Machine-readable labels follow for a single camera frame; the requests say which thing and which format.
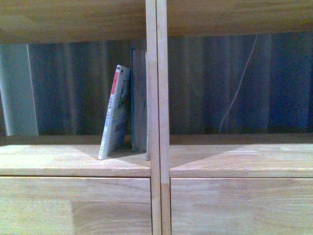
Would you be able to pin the white red spine book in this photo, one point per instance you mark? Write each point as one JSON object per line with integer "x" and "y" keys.
{"x": 117, "y": 112}

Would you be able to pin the teal cover book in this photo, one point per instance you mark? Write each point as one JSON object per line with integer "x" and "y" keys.
{"x": 139, "y": 100}

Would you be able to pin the wooden bookshelf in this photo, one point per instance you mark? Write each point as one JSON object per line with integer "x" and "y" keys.
{"x": 205, "y": 185}

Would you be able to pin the white vertical panel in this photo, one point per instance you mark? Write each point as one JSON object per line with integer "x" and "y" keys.
{"x": 17, "y": 92}

